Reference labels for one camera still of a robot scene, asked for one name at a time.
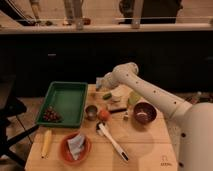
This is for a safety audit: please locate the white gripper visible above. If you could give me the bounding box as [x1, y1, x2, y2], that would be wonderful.
[96, 72, 115, 91]

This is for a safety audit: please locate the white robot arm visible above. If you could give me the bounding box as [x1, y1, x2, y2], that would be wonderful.
[100, 62, 213, 171]

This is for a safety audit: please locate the purple bowl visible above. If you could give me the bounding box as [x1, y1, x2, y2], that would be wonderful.
[133, 102, 157, 125]

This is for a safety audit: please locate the orange bowl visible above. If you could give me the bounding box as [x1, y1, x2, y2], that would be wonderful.
[59, 132, 91, 166]

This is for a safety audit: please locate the white cup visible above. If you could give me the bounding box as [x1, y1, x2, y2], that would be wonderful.
[111, 88, 123, 102]

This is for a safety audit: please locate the small green vegetable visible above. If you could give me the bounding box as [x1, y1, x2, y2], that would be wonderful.
[102, 93, 112, 100]

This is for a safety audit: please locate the orange fruit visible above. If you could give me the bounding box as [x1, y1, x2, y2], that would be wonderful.
[98, 109, 110, 121]

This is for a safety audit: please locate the small pale toy piece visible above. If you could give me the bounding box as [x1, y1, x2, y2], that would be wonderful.
[123, 112, 129, 121]

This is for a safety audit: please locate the small metal cup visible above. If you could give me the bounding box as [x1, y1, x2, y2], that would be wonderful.
[85, 105, 98, 121]

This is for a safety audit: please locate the green plastic tray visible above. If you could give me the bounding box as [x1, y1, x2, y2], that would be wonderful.
[35, 81, 88, 128]

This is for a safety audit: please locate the dark grape bunch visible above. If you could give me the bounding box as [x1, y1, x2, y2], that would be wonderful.
[42, 106, 62, 123]

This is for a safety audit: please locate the grey folded cloth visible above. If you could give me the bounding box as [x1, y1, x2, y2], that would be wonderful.
[67, 134, 85, 160]

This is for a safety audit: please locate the yellow corn cob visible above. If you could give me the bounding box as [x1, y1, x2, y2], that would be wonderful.
[41, 129, 52, 158]

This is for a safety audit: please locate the black office chair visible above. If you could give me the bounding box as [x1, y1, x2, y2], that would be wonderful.
[0, 75, 38, 167]

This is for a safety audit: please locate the wooden block with black handle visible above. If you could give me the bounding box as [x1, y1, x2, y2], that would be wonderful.
[107, 102, 127, 113]

